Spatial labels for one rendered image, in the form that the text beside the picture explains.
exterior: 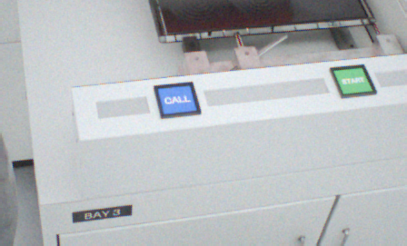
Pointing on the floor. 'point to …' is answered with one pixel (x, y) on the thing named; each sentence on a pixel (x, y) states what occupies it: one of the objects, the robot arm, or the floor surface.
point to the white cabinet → (247, 211)
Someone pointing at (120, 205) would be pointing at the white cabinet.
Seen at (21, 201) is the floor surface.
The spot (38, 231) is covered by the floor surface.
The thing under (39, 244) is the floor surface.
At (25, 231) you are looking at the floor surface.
